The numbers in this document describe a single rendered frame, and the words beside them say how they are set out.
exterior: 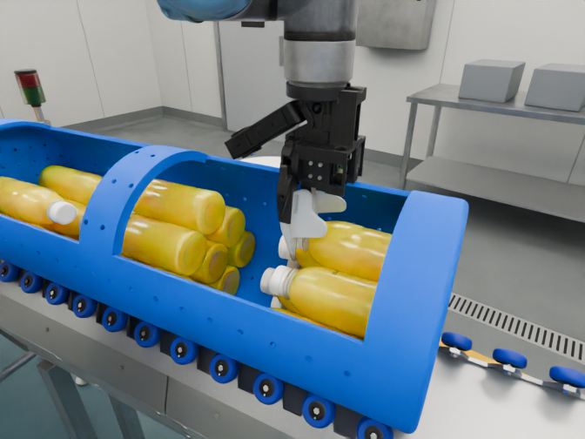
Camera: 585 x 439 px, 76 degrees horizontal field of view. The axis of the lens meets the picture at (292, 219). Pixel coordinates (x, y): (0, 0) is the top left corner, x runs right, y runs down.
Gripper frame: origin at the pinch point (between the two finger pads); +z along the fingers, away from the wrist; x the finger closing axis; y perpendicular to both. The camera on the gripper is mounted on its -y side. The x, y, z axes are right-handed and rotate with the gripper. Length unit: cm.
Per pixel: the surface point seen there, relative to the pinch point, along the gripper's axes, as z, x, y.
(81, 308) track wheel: 19.0, -11.6, -36.4
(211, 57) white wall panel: 26, 385, -306
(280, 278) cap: 2.6, -6.9, 0.8
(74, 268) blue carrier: 5.6, -14.8, -28.5
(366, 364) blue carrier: 3.0, -14.7, 14.2
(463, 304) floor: 115, 144, 35
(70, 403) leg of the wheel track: 68, -8, -64
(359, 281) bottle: 0.6, -5.7, 10.5
